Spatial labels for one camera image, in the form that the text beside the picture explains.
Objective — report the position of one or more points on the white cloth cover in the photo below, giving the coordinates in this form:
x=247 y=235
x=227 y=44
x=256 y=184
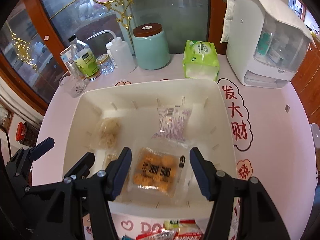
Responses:
x=276 y=9

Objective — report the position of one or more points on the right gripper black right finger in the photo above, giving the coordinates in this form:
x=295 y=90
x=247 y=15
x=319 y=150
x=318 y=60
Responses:
x=259 y=217

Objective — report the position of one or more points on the white blue carton box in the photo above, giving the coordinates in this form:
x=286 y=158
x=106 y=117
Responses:
x=66 y=57

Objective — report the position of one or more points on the blue candy wrapper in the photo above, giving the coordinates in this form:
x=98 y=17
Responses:
x=125 y=237

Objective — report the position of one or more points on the wooden glass door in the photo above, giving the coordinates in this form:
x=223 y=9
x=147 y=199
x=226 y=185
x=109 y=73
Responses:
x=34 y=32

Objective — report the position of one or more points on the clear glass cup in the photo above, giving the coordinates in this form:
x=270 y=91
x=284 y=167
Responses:
x=73 y=81

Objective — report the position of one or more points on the green yellow snack packet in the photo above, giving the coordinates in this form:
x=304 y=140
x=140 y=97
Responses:
x=171 y=224

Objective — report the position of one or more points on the wooden cabinet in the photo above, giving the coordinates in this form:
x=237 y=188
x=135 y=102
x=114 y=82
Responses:
x=307 y=83

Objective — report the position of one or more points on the orange cookie packet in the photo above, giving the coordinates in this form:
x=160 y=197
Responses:
x=163 y=171

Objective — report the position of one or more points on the clear bottle green label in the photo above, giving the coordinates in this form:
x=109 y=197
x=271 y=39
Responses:
x=84 y=58

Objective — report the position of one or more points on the beige rice cracker packet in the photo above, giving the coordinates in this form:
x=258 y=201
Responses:
x=105 y=134

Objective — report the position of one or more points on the small glass jar gold lid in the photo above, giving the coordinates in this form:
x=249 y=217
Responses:
x=105 y=64

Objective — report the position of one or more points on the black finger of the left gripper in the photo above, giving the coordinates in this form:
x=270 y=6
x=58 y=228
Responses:
x=21 y=163
x=81 y=169

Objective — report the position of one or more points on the green tissue pack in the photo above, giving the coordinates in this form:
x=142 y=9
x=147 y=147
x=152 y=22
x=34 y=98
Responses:
x=200 y=60

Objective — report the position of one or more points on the white squeeze wash bottle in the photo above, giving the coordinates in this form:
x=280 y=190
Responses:
x=119 y=51

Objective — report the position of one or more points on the white red cookie packet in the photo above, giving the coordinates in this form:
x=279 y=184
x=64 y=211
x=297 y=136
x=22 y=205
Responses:
x=189 y=230

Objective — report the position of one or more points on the white desktop organizer cabinet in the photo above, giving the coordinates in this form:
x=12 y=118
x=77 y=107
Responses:
x=262 y=51

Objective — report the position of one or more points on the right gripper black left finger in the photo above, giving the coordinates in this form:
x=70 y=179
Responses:
x=62 y=217

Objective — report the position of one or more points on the teal ceramic canister brown lid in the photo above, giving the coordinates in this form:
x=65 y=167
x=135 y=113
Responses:
x=151 y=47

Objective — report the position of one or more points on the white red barcode snack packet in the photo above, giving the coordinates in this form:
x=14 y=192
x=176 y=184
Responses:
x=161 y=234

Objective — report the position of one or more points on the white plastic storage bin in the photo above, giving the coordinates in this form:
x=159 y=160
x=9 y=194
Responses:
x=136 y=107

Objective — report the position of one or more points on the purple white snack packet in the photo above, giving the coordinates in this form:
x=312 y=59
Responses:
x=172 y=122

